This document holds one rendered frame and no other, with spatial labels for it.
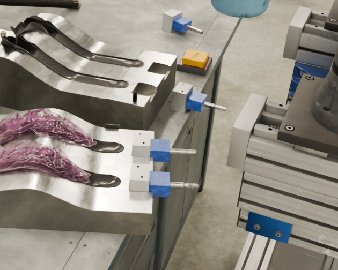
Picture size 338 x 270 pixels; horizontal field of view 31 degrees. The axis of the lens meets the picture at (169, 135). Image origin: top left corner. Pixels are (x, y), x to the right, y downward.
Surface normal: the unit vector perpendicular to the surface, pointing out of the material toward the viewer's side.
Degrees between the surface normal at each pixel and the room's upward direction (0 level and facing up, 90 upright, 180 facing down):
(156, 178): 0
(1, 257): 0
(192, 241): 0
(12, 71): 90
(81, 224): 90
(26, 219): 90
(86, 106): 90
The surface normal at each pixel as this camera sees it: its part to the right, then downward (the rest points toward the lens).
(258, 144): -0.36, 0.51
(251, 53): 0.07, -0.82
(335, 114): -0.64, 0.10
